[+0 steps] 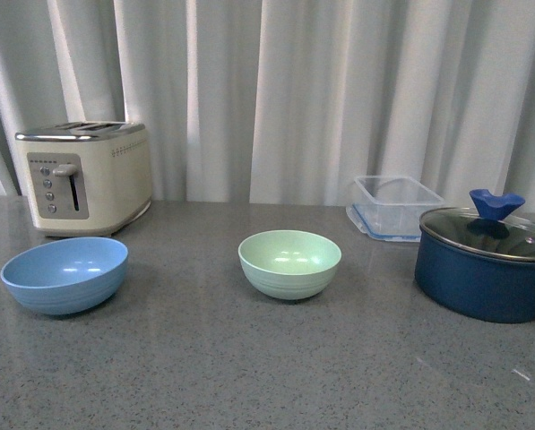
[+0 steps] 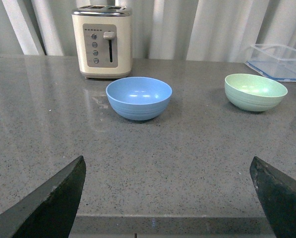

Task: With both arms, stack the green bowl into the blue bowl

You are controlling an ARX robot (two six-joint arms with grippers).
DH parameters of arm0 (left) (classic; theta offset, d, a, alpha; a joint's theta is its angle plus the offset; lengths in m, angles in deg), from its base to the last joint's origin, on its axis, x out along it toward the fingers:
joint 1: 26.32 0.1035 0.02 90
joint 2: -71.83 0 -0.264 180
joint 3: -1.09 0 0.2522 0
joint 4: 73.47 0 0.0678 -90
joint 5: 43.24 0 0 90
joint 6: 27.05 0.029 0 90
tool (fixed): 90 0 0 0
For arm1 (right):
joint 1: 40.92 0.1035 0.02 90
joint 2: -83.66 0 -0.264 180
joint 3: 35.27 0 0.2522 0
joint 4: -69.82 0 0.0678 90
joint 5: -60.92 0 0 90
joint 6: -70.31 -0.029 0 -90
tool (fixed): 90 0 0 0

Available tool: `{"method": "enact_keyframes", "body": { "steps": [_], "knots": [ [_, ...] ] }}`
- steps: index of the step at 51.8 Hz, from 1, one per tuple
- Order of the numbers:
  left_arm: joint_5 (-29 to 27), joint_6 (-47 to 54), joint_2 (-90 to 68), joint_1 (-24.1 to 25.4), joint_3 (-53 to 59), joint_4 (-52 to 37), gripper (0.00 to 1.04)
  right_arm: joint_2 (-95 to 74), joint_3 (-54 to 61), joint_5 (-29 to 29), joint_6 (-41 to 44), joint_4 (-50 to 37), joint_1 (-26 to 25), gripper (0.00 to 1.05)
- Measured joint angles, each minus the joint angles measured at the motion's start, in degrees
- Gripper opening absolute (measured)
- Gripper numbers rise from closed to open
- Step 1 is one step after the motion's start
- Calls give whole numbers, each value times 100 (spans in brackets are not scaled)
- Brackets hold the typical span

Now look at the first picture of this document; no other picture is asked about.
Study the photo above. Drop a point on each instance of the clear plastic food container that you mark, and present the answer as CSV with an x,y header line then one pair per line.
x,y
388,208

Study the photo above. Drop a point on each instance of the white curtain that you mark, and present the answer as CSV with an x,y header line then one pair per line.
x,y
284,101

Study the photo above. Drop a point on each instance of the green bowl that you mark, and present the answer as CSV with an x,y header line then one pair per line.
x,y
289,264

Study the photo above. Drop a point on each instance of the dark blue cooking pot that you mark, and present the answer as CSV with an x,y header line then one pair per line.
x,y
482,287

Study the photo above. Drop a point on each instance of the glass lid with blue knob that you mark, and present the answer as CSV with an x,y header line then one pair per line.
x,y
489,228

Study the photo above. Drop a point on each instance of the cream four-slot toaster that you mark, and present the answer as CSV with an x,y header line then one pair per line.
x,y
87,178

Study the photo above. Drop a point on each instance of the blue bowl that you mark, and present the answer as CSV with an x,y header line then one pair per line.
x,y
66,276

